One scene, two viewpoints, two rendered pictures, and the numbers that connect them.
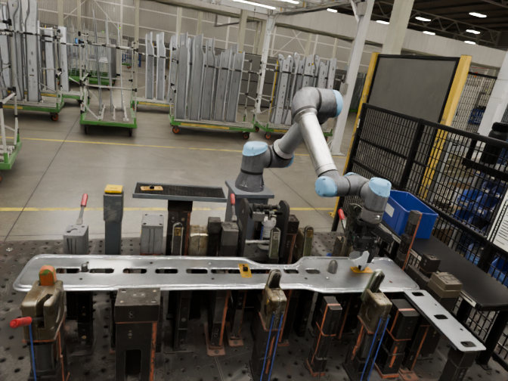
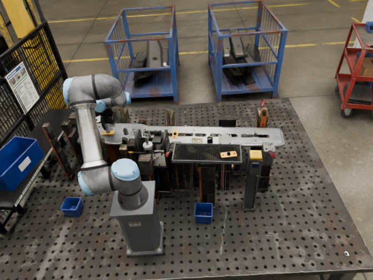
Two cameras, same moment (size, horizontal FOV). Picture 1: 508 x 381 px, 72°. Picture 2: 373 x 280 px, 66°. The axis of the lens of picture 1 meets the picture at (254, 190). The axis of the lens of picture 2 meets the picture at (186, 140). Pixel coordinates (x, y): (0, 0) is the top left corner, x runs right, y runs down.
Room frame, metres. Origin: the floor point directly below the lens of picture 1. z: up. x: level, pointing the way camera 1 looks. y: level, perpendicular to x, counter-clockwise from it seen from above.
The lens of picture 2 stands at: (2.41, 0.65, 2.25)
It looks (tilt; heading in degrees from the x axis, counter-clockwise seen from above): 41 degrees down; 204
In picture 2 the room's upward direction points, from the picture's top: 5 degrees counter-clockwise
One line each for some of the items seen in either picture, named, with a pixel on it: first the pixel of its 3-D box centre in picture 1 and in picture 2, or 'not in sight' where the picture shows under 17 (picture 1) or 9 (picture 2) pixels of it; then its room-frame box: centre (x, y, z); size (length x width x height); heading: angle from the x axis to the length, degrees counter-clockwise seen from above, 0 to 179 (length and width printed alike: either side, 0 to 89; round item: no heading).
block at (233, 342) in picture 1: (238, 303); not in sight; (1.10, -0.01, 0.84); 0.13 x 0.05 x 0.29; 15
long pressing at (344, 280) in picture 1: (240, 273); (178, 134); (1.07, 0.00, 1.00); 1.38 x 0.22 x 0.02; 105
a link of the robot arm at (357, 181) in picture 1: (354, 185); (101, 102); (1.28, -0.37, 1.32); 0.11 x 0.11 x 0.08; 32
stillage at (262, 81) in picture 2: not in sight; (240, 50); (-1.43, -0.10, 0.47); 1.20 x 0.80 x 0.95; 23
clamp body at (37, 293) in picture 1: (48, 345); (259, 131); (0.75, 0.50, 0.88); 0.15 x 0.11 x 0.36; 15
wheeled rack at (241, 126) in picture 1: (214, 94); not in sight; (8.23, 1.24, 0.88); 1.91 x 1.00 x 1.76; 109
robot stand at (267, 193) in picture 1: (243, 221); (140, 220); (1.70, 0.03, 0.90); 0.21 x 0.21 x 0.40; 22
